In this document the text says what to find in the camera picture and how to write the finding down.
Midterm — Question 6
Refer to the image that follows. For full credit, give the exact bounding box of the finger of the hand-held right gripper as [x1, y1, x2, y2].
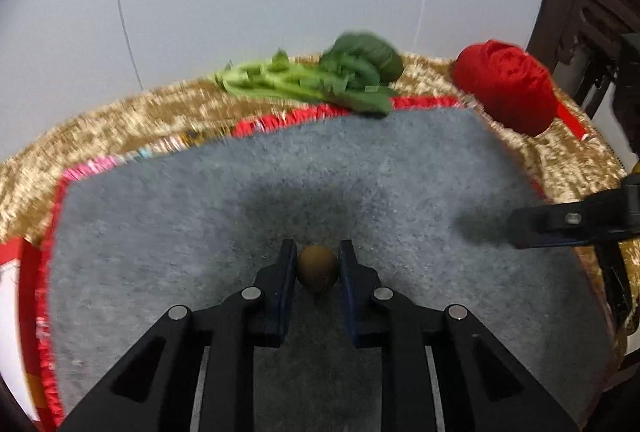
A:
[596, 241, 635, 330]
[506, 172, 640, 251]

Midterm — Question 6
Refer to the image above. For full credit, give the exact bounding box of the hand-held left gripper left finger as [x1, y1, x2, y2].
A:
[60, 239, 299, 432]

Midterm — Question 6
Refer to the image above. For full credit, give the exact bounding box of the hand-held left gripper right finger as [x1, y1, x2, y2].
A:
[340, 239, 581, 432]

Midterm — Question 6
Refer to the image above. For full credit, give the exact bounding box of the brown longan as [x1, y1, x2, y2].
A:
[297, 245, 340, 294]

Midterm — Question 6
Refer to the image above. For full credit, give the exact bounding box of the red box with white inside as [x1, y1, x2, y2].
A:
[0, 236, 61, 428]

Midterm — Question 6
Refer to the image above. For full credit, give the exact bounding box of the carved dark wooden furniture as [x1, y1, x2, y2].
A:
[525, 0, 640, 163]

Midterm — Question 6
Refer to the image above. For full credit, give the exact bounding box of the grey mat with red trim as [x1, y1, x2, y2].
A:
[35, 96, 621, 432]

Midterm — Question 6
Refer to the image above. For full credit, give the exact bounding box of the red cloth bundle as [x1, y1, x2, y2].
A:
[452, 40, 558, 137]

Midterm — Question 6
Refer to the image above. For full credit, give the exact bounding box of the green leafy vegetable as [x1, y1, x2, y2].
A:
[214, 31, 405, 117]

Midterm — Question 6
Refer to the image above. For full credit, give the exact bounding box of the golden velvet cloth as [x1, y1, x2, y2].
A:
[0, 52, 640, 383]

